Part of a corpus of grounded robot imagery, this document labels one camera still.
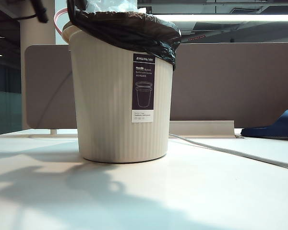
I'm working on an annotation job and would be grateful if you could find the cream ribbed plastic trash can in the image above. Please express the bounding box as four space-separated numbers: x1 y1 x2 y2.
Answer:
61 21 177 164

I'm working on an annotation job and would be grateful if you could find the black garbage bag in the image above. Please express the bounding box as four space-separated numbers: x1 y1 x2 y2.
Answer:
66 0 182 72

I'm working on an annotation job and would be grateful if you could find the pink ring lid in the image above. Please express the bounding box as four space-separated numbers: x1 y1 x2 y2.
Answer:
53 7 70 40

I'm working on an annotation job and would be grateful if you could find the white crumpled plastic trash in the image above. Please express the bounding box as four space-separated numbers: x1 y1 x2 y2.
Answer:
83 0 147 14

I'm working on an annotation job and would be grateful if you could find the dark product label sticker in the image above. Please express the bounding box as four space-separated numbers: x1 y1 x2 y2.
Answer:
131 53 156 124

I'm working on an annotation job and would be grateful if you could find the long desk divider panel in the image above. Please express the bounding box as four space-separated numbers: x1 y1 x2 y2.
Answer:
169 43 288 129

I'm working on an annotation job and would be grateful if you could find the rounded-corner desk divider panel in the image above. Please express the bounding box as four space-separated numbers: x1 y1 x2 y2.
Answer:
24 45 77 130

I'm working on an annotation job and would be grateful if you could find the ceiling light strip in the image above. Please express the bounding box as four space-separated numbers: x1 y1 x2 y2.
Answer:
152 14 288 23

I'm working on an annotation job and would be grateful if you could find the navy blue slipper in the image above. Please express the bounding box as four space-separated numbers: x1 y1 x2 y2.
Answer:
240 110 288 142

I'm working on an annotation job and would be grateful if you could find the beige cable trunking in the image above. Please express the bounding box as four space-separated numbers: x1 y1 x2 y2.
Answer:
169 121 235 139

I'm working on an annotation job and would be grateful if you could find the white cable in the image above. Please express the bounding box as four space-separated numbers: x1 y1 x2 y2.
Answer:
168 134 288 171

